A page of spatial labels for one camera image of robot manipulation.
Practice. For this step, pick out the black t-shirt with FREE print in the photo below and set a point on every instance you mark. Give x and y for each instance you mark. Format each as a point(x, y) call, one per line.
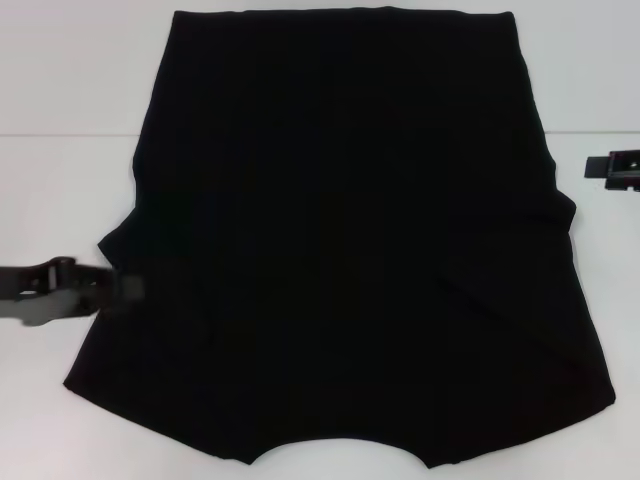
point(350, 200)

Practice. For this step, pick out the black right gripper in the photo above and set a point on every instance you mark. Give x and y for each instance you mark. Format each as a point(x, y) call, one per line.
point(622, 167)

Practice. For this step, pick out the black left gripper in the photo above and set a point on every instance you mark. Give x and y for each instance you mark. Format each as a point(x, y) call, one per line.
point(60, 305)

